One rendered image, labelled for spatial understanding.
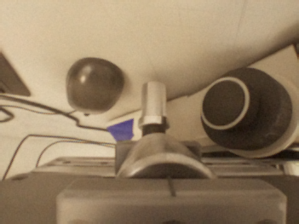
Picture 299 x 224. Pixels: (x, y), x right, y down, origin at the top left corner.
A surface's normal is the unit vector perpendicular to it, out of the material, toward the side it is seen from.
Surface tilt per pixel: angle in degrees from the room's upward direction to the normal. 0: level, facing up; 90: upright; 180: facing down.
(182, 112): 90
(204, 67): 0
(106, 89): 41
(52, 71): 0
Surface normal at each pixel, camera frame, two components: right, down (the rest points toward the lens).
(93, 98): 0.21, 0.65
